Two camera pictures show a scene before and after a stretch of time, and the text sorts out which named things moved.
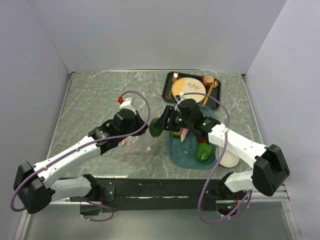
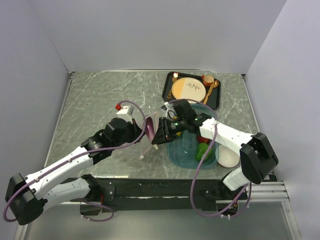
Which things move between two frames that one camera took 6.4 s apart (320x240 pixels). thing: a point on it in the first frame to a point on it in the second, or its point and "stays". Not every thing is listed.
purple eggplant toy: (183, 133) to (150, 128)
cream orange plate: (190, 85) stays
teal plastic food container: (182, 154) stays
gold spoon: (214, 85) stays
